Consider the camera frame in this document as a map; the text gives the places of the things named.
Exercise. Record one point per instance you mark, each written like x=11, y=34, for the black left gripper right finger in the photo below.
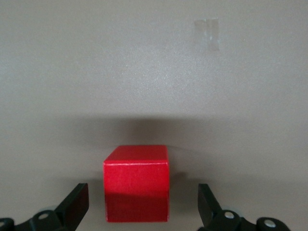
x=211, y=211

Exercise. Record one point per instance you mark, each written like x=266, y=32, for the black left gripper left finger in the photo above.
x=69, y=209

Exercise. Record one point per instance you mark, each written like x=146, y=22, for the red wooden cube block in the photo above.
x=136, y=183

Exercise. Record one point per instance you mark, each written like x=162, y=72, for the clear tape patch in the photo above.
x=207, y=33

